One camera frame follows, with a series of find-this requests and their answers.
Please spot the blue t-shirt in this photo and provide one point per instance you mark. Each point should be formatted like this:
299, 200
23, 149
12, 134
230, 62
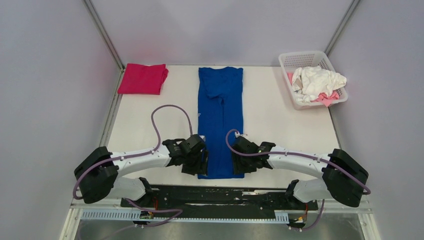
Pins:
220, 109

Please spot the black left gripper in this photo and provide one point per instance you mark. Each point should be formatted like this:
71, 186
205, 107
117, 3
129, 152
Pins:
201, 167

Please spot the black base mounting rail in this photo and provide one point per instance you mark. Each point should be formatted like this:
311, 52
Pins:
222, 202

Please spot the pink crumpled t-shirt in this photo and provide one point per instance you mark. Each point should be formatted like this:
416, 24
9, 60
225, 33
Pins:
313, 88

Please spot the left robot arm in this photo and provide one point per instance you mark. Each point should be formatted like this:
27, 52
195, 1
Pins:
102, 175

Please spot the white crumpled t-shirt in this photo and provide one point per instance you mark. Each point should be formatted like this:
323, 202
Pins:
317, 69

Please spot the folded red t-shirt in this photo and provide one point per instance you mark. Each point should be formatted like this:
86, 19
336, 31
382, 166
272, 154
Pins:
143, 79

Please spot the white slotted cable duct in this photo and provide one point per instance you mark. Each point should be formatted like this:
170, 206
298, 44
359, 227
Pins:
136, 215

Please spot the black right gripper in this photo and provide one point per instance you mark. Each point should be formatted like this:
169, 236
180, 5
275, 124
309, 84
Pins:
238, 168

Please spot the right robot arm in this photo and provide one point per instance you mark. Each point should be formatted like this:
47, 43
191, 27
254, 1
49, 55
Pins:
336, 175

